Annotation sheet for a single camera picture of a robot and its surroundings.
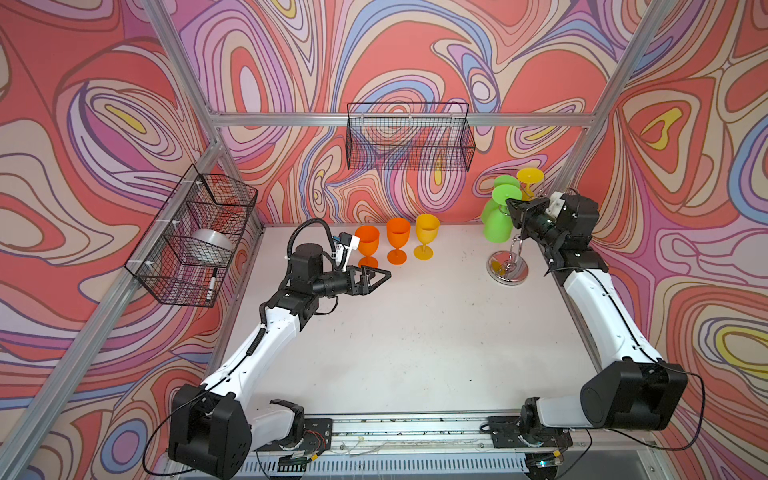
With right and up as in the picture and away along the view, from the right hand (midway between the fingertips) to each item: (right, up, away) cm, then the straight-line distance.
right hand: (504, 202), depth 75 cm
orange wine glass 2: (-26, -5, +25) cm, 36 cm away
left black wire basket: (-82, +1, +6) cm, 82 cm away
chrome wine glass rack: (+13, -18, +30) cm, 37 cm away
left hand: (-31, -19, -3) cm, 36 cm away
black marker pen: (-73, -21, -3) cm, 76 cm away
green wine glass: (+3, +8, +11) cm, 14 cm away
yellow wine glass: (-16, -5, +24) cm, 29 cm away
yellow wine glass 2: (+13, +10, +14) cm, 21 cm away
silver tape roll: (-72, -11, -5) cm, 73 cm away
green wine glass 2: (+1, -4, +6) cm, 7 cm away
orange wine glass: (-36, -8, +23) cm, 43 cm away
